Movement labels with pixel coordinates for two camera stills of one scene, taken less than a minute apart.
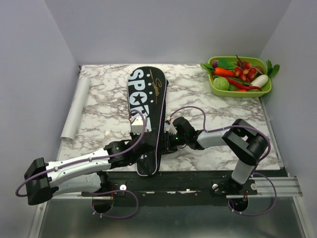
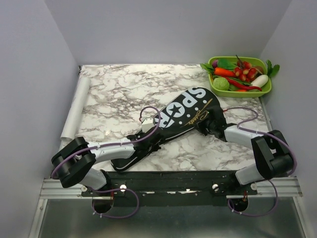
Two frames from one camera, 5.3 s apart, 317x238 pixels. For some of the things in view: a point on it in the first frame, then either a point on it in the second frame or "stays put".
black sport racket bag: x=146 y=88 → x=199 y=110
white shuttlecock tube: x=72 y=122 stays put
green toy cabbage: x=221 y=83 stays put
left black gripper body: x=136 y=158 stays put
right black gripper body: x=171 y=141 → x=207 y=127
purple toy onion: x=214 y=64 stays put
